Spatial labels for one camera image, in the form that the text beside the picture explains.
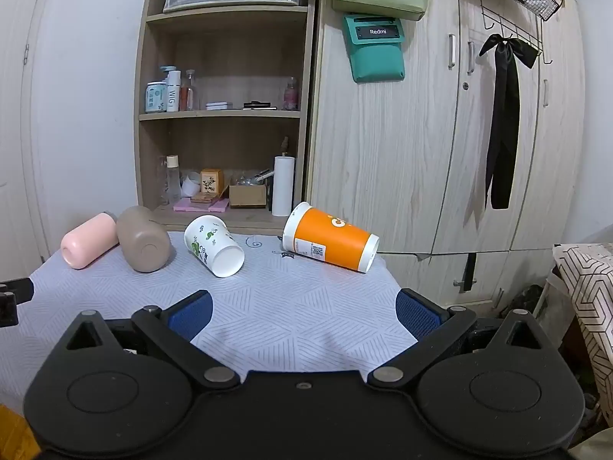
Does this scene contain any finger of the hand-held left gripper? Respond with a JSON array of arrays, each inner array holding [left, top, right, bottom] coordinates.
[[0, 278, 35, 329]]

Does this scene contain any wooden open shelf unit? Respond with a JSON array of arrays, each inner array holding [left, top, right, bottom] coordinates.
[[133, 0, 320, 232]]

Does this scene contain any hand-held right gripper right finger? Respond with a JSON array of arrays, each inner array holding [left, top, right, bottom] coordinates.
[[366, 289, 549, 389]]

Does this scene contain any teal pouch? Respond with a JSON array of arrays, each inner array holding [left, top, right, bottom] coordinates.
[[342, 13, 407, 84]]

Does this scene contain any pale blue patterned tablecloth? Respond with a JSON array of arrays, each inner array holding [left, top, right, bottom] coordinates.
[[0, 230, 422, 408]]

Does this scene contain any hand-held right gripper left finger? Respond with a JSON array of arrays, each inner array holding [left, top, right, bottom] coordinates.
[[64, 290, 240, 391]]

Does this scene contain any wooden wardrobe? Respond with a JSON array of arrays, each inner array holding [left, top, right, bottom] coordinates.
[[305, 0, 588, 308]]

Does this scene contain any black wire hook rack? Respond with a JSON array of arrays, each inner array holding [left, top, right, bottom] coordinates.
[[478, 0, 554, 66]]

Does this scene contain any white cup with green print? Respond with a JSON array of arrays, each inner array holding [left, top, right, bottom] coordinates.
[[184, 215, 245, 278]]

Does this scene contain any yellow object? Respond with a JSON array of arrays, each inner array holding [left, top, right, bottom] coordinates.
[[0, 403, 42, 460]]

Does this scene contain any black ribbon bow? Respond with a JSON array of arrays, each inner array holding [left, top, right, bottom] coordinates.
[[478, 33, 540, 210]]

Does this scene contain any clear bottle with cream cap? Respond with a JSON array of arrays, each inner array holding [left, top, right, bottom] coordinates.
[[164, 154, 183, 205]]

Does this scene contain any pink flat tray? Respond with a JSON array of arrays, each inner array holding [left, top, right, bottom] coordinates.
[[173, 196, 230, 213]]

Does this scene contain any white paper towel roll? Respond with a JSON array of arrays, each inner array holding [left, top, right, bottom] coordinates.
[[271, 155, 296, 217]]

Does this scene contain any clear glass bottle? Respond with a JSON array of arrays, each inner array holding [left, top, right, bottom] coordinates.
[[181, 69, 200, 111]]

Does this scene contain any pink cup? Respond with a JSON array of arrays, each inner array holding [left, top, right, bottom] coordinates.
[[61, 213, 119, 270]]

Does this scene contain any yellow box with flower print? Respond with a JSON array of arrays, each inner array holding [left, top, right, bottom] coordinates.
[[200, 168, 226, 197]]

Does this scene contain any geometric patterned cloth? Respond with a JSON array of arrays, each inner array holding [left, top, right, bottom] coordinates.
[[552, 242, 613, 425]]

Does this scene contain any orange paper cup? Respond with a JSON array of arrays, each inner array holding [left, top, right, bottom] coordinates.
[[282, 201, 380, 274]]

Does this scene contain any white tall bottle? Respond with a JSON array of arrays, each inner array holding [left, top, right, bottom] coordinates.
[[166, 70, 182, 112]]

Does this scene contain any teal-lidded white jar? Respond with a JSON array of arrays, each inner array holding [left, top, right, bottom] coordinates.
[[146, 81, 169, 115]]

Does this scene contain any small cardboard box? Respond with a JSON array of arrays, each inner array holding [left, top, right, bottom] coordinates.
[[228, 182, 268, 209]]

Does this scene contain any taupe cup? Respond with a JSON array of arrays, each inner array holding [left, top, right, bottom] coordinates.
[[116, 205, 172, 273]]

